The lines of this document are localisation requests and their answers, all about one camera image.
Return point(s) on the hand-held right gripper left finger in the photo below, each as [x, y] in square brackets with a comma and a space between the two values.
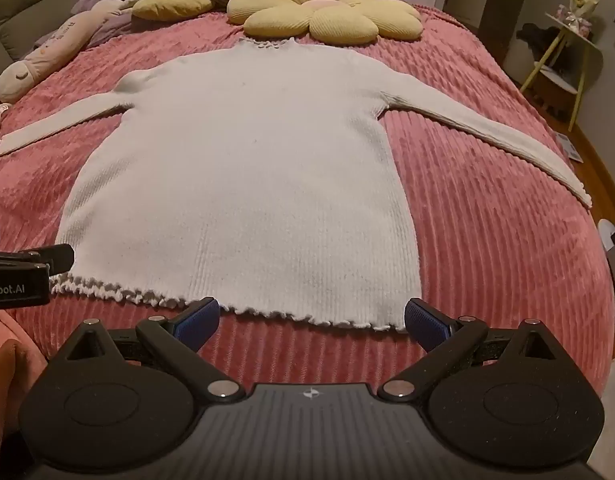
[200, 317]

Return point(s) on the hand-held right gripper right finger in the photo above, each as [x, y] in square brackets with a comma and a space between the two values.
[425, 320]

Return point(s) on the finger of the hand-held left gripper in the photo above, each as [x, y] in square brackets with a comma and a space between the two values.
[55, 256]

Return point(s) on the white knit sweater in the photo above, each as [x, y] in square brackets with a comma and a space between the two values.
[247, 170]

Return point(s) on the person's pink clothing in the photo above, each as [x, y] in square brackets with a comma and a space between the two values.
[7, 360]

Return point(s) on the pink ribbed bedspread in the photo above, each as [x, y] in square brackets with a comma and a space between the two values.
[487, 260]

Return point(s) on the long pink plush toy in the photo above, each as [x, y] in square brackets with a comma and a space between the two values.
[52, 50]

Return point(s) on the book on floor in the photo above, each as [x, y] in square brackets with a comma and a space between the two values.
[570, 147]

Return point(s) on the grey-green sofa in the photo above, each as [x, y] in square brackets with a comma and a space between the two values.
[32, 0]

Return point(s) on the small yellow pillow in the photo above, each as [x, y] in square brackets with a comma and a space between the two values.
[172, 6]

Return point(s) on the yellow-legged side table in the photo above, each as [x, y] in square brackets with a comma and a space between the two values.
[575, 55]

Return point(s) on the yellow flower-shaped pillow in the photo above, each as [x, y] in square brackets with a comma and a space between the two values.
[332, 15]

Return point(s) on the wrapped flower bouquet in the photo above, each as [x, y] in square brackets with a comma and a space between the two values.
[582, 2]

